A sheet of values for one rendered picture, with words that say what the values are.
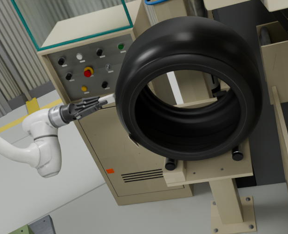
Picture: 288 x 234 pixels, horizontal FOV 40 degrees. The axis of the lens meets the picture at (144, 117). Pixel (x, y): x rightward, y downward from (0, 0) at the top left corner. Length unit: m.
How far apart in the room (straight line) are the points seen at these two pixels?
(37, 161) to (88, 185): 1.56
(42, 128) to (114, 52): 0.67
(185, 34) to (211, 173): 0.64
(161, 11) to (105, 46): 0.56
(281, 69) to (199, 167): 0.54
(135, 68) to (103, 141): 1.15
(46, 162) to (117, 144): 0.89
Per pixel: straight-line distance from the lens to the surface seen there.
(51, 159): 1.69
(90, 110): 1.62
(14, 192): 3.58
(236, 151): 1.64
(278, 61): 1.76
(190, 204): 2.74
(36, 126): 1.74
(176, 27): 1.46
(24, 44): 4.53
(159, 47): 1.38
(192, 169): 1.79
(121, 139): 2.46
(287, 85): 1.83
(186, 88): 1.88
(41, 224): 2.15
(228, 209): 2.47
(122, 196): 2.84
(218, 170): 1.76
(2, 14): 4.43
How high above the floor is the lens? 2.04
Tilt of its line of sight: 34 degrees down
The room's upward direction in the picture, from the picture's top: 22 degrees counter-clockwise
